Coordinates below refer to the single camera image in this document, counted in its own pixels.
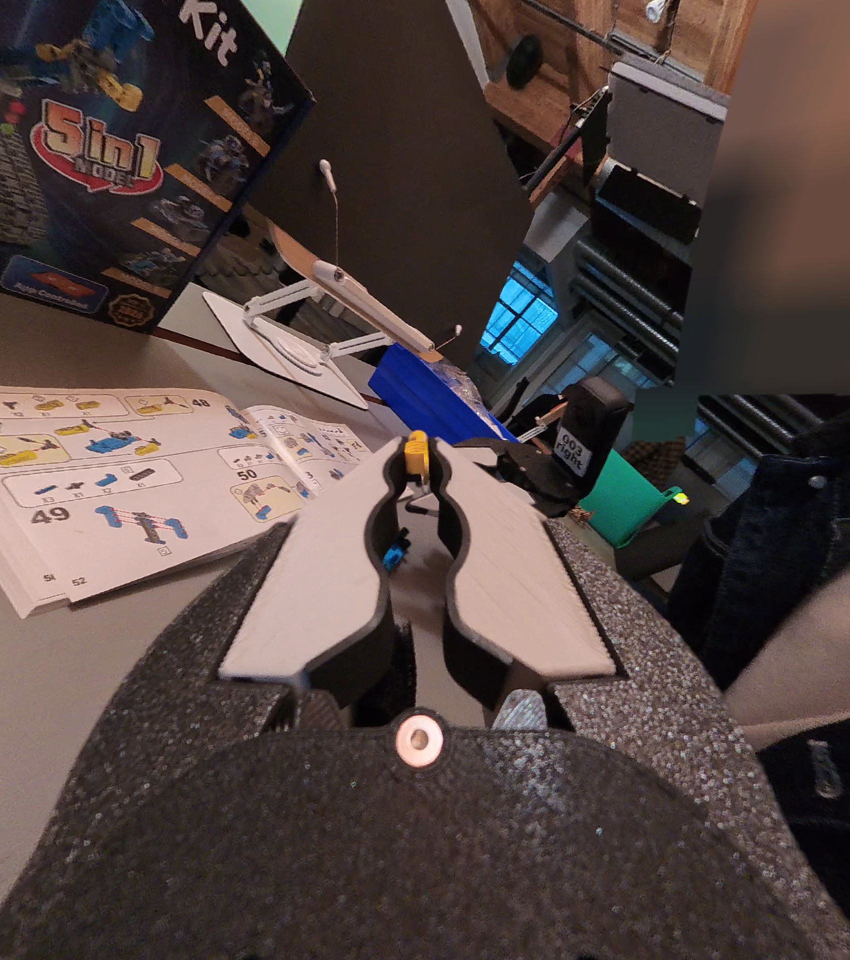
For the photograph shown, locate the grey desk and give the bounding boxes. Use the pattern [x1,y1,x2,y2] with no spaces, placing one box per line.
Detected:
[0,277,471,939]

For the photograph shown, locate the open instruction booklet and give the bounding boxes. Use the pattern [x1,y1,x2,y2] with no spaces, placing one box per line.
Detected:
[0,378,388,620]

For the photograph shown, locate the person's white shirt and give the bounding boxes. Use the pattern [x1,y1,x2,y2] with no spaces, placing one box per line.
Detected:
[725,581,850,729]

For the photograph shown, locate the teal plastic case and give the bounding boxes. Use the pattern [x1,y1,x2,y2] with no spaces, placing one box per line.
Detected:
[578,448,684,549]

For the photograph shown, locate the dark hanging ceiling panel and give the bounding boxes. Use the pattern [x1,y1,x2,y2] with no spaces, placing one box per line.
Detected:
[582,60,727,245]

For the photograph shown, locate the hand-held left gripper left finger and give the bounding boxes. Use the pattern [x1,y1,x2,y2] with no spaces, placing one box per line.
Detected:
[217,437,405,710]

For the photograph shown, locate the white folding book stand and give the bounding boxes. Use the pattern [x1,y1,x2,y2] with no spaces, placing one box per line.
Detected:
[203,159,463,410]

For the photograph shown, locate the black divider panel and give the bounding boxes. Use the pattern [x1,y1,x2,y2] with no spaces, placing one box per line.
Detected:
[245,0,534,369]

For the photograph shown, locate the large paned window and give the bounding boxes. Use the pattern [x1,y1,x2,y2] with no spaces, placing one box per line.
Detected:
[481,258,557,365]

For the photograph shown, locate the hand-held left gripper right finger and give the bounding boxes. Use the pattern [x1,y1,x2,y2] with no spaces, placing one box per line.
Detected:
[432,438,617,712]

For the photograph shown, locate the crumpled clear plastic wrappers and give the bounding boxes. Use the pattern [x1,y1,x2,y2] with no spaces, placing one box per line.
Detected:
[436,363,501,421]

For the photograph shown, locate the blue plastic bin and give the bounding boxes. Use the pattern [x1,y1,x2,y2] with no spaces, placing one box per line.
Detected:
[368,345,519,444]

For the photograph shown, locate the toy robot kit box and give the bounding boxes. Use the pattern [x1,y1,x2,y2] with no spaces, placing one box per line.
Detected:
[0,0,317,335]

